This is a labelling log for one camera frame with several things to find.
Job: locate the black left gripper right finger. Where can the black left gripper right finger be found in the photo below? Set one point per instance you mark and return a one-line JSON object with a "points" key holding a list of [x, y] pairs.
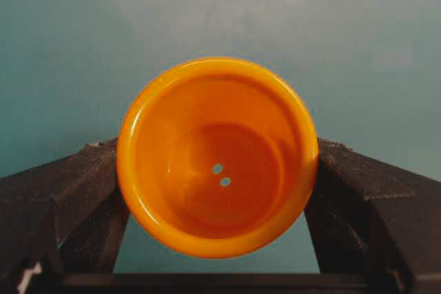
{"points": [[373, 219]]}

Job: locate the orange plastic cup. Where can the orange plastic cup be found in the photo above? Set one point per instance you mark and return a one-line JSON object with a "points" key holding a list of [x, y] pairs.
{"points": [[217, 157]]}

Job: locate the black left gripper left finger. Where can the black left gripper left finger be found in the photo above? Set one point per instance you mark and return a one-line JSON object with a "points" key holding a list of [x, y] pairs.
{"points": [[67, 215]]}

